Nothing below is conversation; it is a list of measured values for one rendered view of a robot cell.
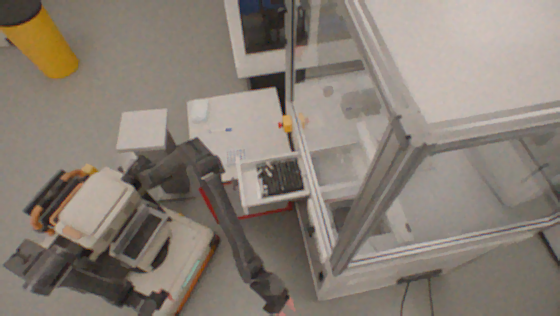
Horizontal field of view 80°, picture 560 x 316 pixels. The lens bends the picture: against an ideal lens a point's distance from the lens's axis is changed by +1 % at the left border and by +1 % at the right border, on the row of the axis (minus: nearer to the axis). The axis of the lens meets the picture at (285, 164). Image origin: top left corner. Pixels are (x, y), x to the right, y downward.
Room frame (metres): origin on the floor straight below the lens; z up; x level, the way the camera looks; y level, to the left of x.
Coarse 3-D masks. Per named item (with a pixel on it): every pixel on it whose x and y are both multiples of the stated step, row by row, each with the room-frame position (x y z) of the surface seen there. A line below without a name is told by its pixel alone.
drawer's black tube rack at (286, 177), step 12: (264, 168) 0.83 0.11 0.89; (276, 168) 0.83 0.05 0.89; (288, 168) 0.83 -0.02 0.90; (264, 180) 0.77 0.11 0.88; (276, 180) 0.76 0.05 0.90; (288, 180) 0.76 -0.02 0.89; (300, 180) 0.76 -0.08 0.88; (264, 192) 0.69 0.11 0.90; (276, 192) 0.70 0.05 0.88; (288, 192) 0.70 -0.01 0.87
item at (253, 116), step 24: (216, 96) 1.44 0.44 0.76; (240, 96) 1.44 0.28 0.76; (264, 96) 1.44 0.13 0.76; (216, 120) 1.25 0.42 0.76; (240, 120) 1.25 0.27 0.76; (264, 120) 1.24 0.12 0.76; (216, 144) 1.07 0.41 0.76; (240, 144) 1.07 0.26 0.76; (264, 144) 1.07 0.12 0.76; (288, 144) 1.06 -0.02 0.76; (216, 216) 0.81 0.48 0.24; (240, 216) 0.85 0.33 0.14
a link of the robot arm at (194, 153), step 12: (180, 144) 0.57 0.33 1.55; (192, 144) 0.58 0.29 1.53; (168, 156) 0.59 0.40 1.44; (180, 156) 0.55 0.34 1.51; (192, 156) 0.53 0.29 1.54; (204, 156) 0.54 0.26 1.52; (156, 168) 0.60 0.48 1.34; (168, 168) 0.57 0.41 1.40; (204, 168) 0.49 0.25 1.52; (216, 168) 0.51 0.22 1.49; (144, 180) 0.59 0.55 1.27; (156, 180) 0.57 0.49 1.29; (168, 180) 0.61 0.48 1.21
